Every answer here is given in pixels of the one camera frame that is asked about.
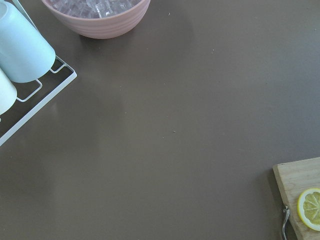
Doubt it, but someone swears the pink ribbed bowl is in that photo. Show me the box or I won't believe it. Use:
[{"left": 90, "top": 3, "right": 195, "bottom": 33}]
[{"left": 42, "top": 0, "right": 150, "bottom": 39}]

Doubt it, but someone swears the wooden cutting board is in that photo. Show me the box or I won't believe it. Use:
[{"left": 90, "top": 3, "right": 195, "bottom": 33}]
[{"left": 272, "top": 157, "right": 320, "bottom": 240}]

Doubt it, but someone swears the light blue cup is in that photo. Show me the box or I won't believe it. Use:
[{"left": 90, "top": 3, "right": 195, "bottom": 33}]
[{"left": 0, "top": 1, "right": 56, "bottom": 83}]

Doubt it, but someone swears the pale green cup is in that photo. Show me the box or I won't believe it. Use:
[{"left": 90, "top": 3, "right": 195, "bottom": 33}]
[{"left": 0, "top": 69, "right": 17, "bottom": 115}]

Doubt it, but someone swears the upper lemon slice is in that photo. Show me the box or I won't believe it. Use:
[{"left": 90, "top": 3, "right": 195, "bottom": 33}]
[{"left": 297, "top": 188, "right": 320, "bottom": 232}]

